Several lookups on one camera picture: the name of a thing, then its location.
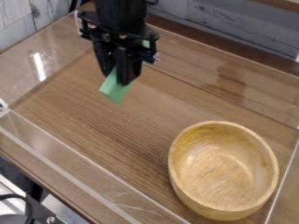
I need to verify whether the black cable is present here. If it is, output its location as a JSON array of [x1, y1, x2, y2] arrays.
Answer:
[[0, 193, 36, 224]]

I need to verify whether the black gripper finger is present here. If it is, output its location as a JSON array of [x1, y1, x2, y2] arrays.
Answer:
[[116, 46, 143, 86], [92, 41, 116, 77]]

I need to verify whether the green rectangular block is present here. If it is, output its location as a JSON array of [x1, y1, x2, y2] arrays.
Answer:
[[98, 38, 153, 104]]

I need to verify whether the brown wooden bowl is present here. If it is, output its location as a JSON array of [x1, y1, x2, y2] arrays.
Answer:
[[169, 121, 279, 221]]

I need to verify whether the black metal bracket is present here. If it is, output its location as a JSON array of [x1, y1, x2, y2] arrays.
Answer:
[[26, 201, 67, 224]]

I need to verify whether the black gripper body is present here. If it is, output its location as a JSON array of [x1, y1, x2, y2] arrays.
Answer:
[[78, 0, 161, 64]]

